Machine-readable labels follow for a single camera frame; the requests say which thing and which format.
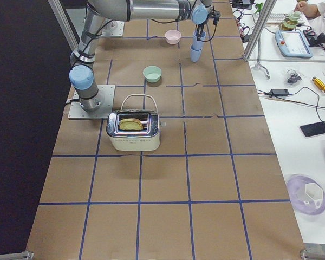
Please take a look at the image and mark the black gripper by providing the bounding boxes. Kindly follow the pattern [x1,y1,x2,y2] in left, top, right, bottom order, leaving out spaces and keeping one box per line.
[195,7,221,41]

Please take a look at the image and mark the blue cup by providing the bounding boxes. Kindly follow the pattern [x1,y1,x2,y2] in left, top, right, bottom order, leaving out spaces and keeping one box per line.
[192,31,206,51]
[190,45,203,62]

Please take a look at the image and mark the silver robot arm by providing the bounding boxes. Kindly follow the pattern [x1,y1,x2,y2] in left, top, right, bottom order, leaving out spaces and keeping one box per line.
[69,0,220,112]

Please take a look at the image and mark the stacked green cups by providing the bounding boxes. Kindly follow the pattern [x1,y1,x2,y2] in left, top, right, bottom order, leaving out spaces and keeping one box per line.
[279,11,301,31]

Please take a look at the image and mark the pink bowl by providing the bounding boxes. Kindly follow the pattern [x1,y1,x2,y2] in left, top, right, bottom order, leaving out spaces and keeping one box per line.
[165,30,181,45]

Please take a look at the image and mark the green bowl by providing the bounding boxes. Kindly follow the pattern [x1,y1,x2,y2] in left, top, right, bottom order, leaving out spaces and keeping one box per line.
[143,66,162,83]

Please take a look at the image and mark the metal rod with hook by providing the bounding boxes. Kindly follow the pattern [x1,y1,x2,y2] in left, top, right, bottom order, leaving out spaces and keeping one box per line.
[250,37,270,79]

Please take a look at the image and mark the white keyboard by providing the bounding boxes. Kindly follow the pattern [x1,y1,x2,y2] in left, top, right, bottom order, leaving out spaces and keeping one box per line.
[266,13,305,24]

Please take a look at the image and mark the blue teach pendant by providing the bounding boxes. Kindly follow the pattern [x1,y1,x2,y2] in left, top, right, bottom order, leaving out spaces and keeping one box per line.
[275,30,313,59]

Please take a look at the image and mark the black power adapter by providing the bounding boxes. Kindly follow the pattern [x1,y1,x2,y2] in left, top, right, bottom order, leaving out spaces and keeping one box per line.
[269,88,290,97]

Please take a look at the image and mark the black circuit board box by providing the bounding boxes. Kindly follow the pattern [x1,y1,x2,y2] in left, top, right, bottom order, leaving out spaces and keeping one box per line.
[303,29,325,47]

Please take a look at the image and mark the toast slice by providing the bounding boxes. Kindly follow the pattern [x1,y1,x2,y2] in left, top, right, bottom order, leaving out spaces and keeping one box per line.
[119,118,144,131]

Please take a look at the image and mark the cream toaster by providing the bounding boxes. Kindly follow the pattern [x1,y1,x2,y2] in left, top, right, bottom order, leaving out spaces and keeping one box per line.
[106,109,161,152]

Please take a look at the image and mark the person in patterned shirt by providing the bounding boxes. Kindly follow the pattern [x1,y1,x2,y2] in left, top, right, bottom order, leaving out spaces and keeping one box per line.
[294,1,325,48]

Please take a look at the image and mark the yellow cylindrical tool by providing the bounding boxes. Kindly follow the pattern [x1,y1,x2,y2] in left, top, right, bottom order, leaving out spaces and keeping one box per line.
[312,76,325,93]

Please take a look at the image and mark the black smartphone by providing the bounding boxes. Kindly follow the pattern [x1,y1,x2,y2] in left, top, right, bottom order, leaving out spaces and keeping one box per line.
[300,121,325,137]

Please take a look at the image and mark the purple plastic lid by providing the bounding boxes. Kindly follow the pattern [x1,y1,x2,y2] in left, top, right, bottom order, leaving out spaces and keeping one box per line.
[287,175,325,215]

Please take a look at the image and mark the white hexagonal funnel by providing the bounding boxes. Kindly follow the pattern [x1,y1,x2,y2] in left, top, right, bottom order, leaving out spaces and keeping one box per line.
[303,183,324,209]

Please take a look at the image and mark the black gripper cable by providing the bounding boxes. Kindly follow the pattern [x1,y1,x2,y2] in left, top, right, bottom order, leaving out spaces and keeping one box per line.
[204,8,222,43]

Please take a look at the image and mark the aluminium frame post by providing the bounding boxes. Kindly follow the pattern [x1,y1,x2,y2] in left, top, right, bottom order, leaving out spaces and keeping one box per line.
[243,0,276,61]

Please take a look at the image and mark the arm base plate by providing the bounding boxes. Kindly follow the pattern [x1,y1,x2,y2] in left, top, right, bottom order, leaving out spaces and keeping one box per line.
[68,85,115,120]
[101,21,125,38]

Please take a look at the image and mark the white power cord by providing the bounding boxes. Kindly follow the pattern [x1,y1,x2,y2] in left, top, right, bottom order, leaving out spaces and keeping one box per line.
[120,94,158,112]

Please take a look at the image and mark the black cable bundle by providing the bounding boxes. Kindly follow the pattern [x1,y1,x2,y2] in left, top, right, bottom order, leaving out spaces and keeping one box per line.
[284,69,302,84]

